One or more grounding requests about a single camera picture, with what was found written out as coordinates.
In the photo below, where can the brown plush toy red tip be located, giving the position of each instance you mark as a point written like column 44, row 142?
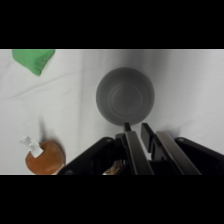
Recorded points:
column 45, row 158

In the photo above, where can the green cloth block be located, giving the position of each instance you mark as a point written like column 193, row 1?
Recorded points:
column 33, row 60

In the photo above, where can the grey bowl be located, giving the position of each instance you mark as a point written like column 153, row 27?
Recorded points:
column 125, row 96

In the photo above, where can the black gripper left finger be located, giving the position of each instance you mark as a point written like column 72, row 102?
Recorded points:
column 135, row 151

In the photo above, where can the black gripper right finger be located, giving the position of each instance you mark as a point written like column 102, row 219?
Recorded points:
column 166, row 151

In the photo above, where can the tiger striped plush toy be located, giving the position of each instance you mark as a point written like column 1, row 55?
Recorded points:
column 115, row 170

